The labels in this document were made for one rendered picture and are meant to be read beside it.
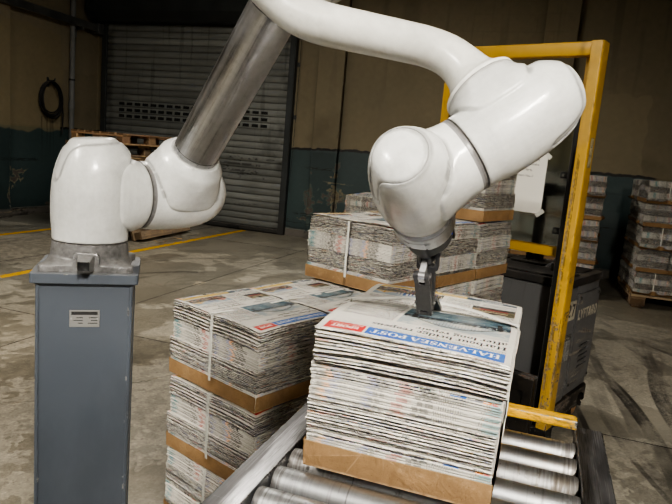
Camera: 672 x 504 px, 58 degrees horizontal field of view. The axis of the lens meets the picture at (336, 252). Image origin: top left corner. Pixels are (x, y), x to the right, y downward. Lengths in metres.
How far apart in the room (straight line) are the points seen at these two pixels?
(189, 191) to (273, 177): 7.86
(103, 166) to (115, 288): 0.25
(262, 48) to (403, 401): 0.71
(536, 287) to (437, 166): 2.45
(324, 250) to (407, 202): 1.45
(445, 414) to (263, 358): 0.78
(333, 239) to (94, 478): 1.10
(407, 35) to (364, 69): 8.02
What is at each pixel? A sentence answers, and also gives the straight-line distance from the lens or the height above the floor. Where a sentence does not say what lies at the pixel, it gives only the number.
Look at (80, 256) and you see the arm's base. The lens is 1.33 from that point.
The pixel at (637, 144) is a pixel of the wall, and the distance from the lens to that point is 8.48.
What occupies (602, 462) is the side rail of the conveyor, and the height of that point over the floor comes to 0.80.
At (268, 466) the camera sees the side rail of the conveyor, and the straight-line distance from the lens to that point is 1.00.
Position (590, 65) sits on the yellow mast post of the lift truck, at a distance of 2.92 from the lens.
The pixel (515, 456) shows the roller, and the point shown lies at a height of 0.79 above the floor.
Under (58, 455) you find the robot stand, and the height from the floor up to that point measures 0.60.
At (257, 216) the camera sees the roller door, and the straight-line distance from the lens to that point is 9.36.
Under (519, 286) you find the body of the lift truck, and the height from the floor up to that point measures 0.71.
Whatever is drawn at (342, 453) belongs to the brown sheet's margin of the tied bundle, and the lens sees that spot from 0.96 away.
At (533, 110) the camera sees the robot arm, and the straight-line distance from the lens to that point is 0.77.
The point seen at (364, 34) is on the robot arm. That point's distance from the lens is 0.89.
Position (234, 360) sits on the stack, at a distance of 1.65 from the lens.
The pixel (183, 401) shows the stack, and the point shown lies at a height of 0.53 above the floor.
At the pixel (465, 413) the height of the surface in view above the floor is 0.94.
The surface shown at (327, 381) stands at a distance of 0.93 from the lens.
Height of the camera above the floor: 1.28
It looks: 9 degrees down
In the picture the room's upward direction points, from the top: 5 degrees clockwise
